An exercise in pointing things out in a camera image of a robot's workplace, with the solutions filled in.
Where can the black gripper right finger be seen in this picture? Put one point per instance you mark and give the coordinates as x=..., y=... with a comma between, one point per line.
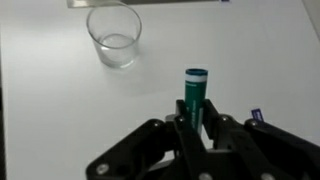
x=260, y=150

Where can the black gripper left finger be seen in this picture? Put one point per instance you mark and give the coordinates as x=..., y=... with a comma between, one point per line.
x=150, y=150

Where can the green whiteboard marker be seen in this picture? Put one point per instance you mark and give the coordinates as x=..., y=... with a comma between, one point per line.
x=196, y=90

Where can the clear glass cup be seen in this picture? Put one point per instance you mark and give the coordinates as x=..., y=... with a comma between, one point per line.
x=115, y=50

